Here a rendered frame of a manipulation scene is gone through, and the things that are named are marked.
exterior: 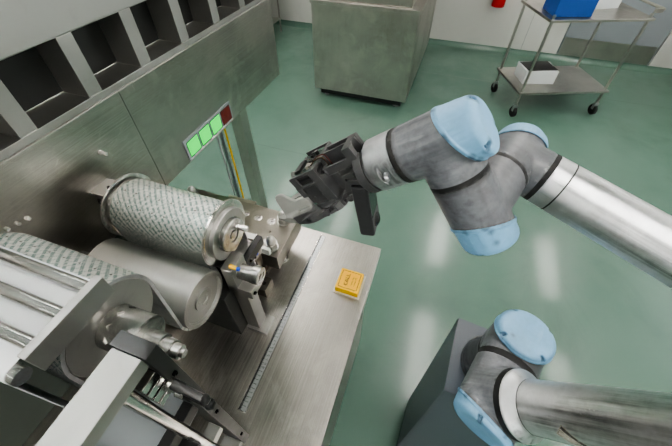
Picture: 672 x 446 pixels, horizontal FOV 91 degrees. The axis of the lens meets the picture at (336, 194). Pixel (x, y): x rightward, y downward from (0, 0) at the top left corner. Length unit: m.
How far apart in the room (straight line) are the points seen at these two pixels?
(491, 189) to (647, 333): 2.20
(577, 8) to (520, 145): 3.08
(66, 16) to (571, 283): 2.53
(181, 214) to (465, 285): 1.79
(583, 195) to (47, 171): 0.91
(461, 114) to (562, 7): 3.15
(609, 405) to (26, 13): 1.07
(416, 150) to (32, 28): 0.69
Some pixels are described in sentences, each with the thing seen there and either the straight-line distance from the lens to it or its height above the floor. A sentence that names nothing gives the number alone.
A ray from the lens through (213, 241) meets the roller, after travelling 0.70.
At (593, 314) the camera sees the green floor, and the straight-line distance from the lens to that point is 2.46.
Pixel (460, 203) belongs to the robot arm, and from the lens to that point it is 0.41.
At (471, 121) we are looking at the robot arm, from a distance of 0.38.
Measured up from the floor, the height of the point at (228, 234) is 1.27.
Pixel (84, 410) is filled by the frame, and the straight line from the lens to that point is 0.45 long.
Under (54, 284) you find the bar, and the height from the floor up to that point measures 1.44.
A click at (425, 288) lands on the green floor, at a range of 2.13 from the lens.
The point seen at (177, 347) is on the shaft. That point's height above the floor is 1.34.
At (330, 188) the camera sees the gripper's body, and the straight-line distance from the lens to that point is 0.47.
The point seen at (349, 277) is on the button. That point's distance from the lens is 1.03.
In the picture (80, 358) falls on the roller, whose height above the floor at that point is 1.35.
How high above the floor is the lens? 1.81
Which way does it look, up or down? 46 degrees down
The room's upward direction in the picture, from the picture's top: straight up
